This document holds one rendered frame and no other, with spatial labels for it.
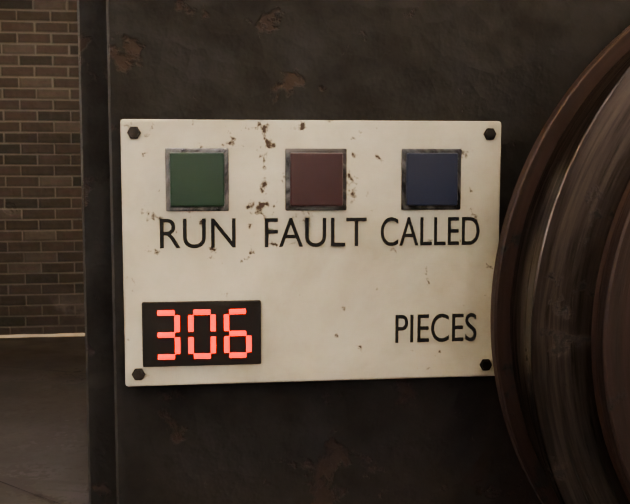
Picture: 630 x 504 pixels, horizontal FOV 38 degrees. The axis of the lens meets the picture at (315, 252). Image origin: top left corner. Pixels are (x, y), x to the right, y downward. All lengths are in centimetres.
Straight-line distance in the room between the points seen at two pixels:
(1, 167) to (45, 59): 80
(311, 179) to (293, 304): 9
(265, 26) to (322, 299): 19
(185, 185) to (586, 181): 26
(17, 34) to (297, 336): 618
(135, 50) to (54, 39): 607
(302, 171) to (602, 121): 20
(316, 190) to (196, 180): 8
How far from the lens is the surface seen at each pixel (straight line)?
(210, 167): 62
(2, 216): 674
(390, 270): 64
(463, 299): 66
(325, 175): 63
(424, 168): 64
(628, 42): 62
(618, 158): 54
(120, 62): 65
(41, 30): 674
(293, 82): 65
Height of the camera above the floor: 121
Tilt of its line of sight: 5 degrees down
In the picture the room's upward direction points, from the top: straight up
